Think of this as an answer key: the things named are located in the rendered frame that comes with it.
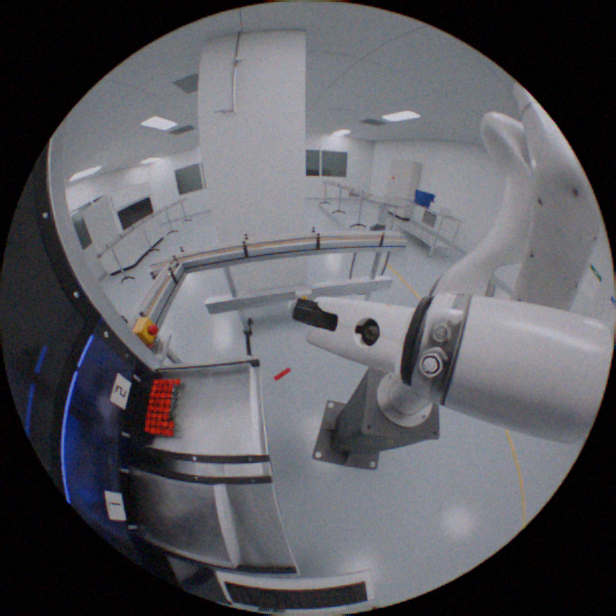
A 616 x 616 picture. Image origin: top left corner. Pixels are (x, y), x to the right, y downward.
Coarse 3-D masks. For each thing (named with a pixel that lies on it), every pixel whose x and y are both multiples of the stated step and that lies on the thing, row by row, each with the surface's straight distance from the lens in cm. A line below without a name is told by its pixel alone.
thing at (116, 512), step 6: (108, 492) 62; (108, 498) 62; (114, 498) 64; (120, 498) 65; (108, 504) 63; (108, 510) 63; (114, 510) 64; (120, 510) 65; (114, 516) 64; (120, 516) 66
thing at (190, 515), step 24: (144, 480) 71; (168, 480) 65; (144, 504) 74; (168, 504) 66; (192, 504) 61; (216, 504) 54; (144, 528) 79; (168, 528) 70; (192, 528) 64; (216, 528) 60; (192, 552) 69; (216, 552) 64
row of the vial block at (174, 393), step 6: (174, 384) 64; (168, 390) 63; (174, 390) 63; (168, 396) 62; (174, 396) 63; (168, 402) 62; (174, 402) 63; (168, 408) 61; (174, 408) 64; (168, 414) 61; (174, 414) 63; (168, 420) 61; (174, 420) 62; (168, 426) 60; (162, 432) 60
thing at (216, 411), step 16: (208, 368) 61; (224, 368) 59; (240, 368) 59; (192, 384) 65; (208, 384) 62; (224, 384) 60; (240, 384) 58; (192, 400) 63; (208, 400) 60; (224, 400) 58; (240, 400) 56; (192, 416) 61; (208, 416) 58; (224, 416) 56; (240, 416) 55; (192, 432) 60; (208, 432) 57; (224, 432) 55; (240, 432) 54; (160, 448) 62; (176, 448) 62; (192, 448) 59; (208, 448) 57; (224, 448) 55; (240, 448) 53; (256, 448) 51
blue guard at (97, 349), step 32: (96, 352) 59; (128, 352) 67; (96, 384) 58; (64, 416) 54; (96, 416) 58; (64, 448) 54; (96, 448) 59; (64, 480) 56; (96, 480) 60; (96, 512) 61; (128, 544) 70
